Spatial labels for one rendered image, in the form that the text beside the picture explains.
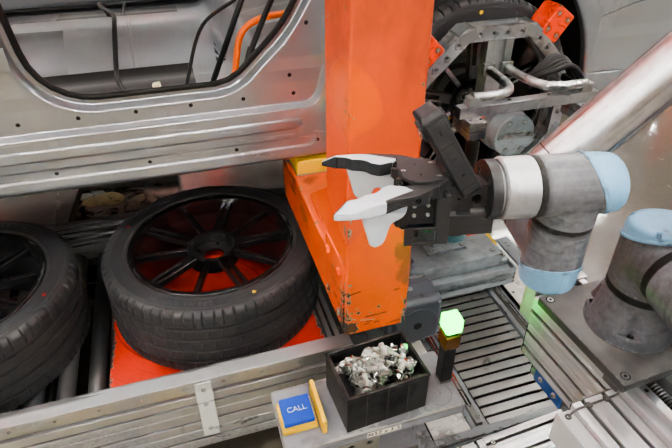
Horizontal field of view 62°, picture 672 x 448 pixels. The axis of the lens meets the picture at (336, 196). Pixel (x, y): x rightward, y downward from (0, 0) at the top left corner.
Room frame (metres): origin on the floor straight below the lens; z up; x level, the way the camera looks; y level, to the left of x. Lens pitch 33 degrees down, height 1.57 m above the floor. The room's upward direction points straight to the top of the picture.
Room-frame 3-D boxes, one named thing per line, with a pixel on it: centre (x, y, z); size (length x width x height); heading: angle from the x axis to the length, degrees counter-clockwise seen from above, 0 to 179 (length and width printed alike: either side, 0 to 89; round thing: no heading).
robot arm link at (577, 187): (0.57, -0.29, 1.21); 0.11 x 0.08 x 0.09; 96
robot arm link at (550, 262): (0.59, -0.28, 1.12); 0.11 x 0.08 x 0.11; 6
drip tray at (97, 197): (2.30, 1.04, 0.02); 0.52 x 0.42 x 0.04; 101
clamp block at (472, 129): (1.33, -0.35, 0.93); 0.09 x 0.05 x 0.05; 17
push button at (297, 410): (0.79, 0.09, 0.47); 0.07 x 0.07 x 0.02; 17
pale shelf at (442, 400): (0.84, -0.07, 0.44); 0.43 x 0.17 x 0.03; 107
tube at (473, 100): (1.43, -0.39, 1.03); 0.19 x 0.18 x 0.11; 17
